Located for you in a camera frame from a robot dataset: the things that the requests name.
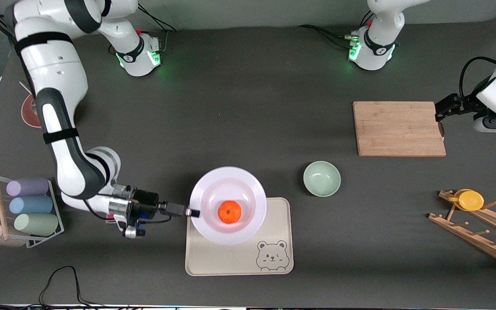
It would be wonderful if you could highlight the pale green bowl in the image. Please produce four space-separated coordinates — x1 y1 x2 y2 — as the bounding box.
303 161 341 198

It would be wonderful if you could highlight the blue cup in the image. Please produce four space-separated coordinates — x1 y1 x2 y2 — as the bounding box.
9 195 53 215

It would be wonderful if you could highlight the black arm base cable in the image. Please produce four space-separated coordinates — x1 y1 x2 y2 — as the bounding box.
297 9 374 50
135 4 178 56

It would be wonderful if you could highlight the green cup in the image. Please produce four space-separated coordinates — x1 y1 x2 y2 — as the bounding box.
14 213 59 237

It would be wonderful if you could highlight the purple cup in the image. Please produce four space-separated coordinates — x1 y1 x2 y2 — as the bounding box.
6 177 50 197

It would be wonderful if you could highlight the yellow cup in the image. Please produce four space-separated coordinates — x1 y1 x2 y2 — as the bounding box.
448 189 485 211

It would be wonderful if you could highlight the black looped table cable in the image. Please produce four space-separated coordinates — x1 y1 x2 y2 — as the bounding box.
37 266 100 309

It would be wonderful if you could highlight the white wire cup rack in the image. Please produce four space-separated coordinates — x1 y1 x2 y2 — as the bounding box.
0 173 65 249

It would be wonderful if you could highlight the wooden peg drying rack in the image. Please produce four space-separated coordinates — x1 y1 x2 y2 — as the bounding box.
428 189 496 271

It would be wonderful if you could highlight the orange mandarin fruit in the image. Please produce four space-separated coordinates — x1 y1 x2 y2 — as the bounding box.
218 200 242 225

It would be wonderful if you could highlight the black left arm base cable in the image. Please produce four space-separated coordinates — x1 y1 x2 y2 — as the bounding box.
297 9 374 50

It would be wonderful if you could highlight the pink bowl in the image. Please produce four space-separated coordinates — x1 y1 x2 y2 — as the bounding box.
20 93 42 129

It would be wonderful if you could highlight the cream tray with bear print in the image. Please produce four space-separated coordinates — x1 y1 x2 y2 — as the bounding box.
185 197 294 276

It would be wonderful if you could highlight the black right arm base cable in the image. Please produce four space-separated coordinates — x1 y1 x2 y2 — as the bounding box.
135 4 178 56

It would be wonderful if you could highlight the white round plate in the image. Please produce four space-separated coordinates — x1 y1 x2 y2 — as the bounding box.
189 166 268 246

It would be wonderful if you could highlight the wooden cutting board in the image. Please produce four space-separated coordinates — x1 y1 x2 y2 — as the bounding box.
353 101 447 157

